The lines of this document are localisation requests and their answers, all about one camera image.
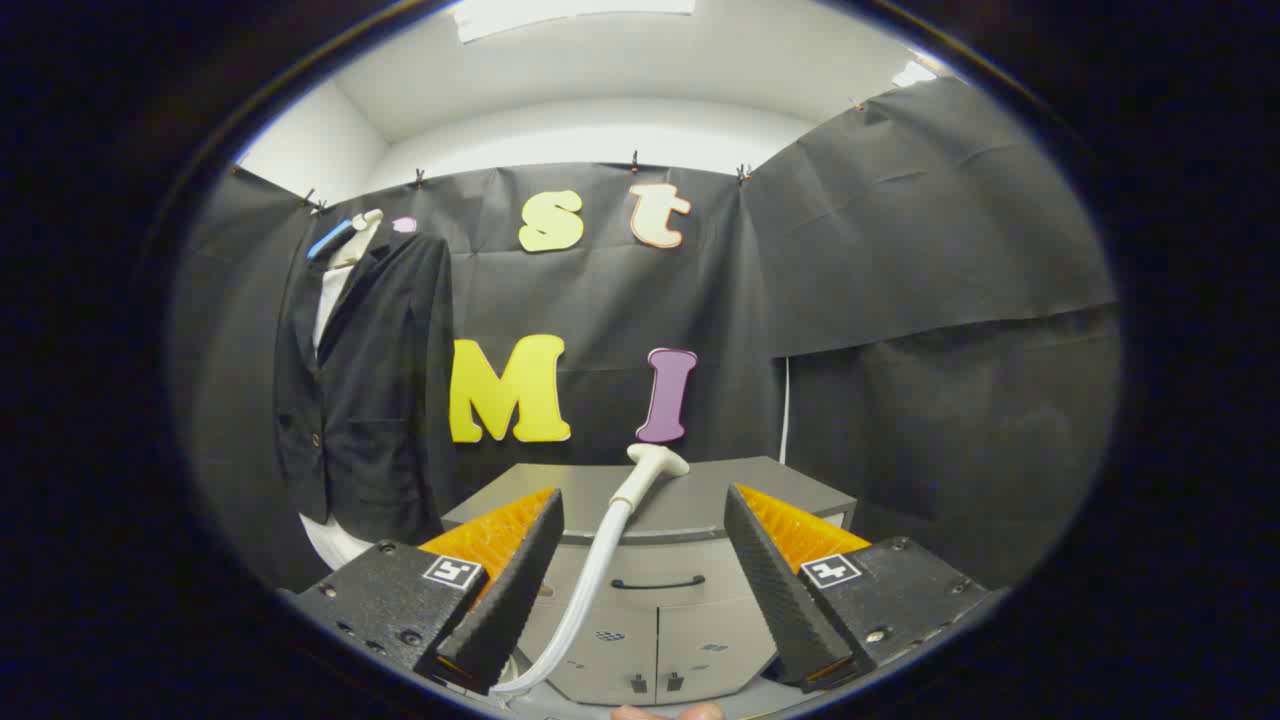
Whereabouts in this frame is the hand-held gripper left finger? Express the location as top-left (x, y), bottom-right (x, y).
top-left (290, 487), bottom-right (566, 696)

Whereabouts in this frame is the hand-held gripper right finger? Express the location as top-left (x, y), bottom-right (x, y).
top-left (723, 483), bottom-right (991, 693)

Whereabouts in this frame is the white garment steamer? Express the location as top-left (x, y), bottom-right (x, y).
top-left (490, 443), bottom-right (691, 698)

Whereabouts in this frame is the black suit jacket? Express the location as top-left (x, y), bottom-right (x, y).
top-left (273, 232), bottom-right (461, 546)

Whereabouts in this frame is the grey cabinet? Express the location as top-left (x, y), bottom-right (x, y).
top-left (440, 456), bottom-right (859, 707)

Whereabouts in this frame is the black backdrop cloth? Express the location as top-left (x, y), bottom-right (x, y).
top-left (170, 75), bottom-right (1121, 601)

